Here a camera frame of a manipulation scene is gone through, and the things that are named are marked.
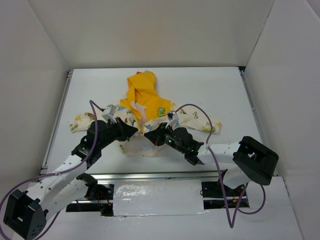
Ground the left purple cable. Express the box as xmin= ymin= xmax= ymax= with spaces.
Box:
xmin=0 ymin=99 xmax=106 ymax=240

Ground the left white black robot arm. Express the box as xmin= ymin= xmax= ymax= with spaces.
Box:
xmin=3 ymin=117 xmax=138 ymax=240

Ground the white foil covered panel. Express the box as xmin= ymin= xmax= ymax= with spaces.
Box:
xmin=113 ymin=179 xmax=205 ymax=217

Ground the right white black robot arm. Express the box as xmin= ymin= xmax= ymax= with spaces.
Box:
xmin=144 ymin=123 xmax=279 ymax=196

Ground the yellow hooded printed child jacket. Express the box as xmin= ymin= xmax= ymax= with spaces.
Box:
xmin=68 ymin=70 xmax=223 ymax=158

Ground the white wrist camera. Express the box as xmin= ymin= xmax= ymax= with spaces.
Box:
xmin=165 ymin=110 xmax=179 ymax=129
xmin=102 ymin=104 xmax=117 ymax=124

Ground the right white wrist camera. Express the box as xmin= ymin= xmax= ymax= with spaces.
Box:
xmin=165 ymin=110 xmax=179 ymax=129

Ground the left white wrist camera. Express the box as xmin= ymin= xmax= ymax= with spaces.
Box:
xmin=102 ymin=104 xmax=117 ymax=124

